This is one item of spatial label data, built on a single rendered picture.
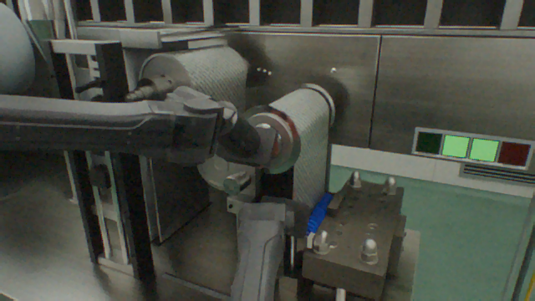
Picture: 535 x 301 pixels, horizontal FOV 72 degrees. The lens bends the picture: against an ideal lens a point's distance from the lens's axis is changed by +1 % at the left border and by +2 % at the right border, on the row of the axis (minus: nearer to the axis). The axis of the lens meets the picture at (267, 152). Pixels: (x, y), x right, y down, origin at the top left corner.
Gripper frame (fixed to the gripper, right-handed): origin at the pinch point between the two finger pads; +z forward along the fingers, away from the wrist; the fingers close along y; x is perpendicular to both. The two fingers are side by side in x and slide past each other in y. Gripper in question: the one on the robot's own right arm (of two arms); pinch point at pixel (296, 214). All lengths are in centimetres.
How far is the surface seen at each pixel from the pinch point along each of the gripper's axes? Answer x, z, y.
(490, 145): 24.4, 20.7, 36.9
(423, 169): 36, 276, 27
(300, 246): -6.8, 1.5, 1.8
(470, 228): -5, 229, 64
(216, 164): 7.4, -6.2, -19.0
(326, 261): -7.3, -3.4, 8.9
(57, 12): 39, -13, -72
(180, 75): 24.7, -14.2, -27.2
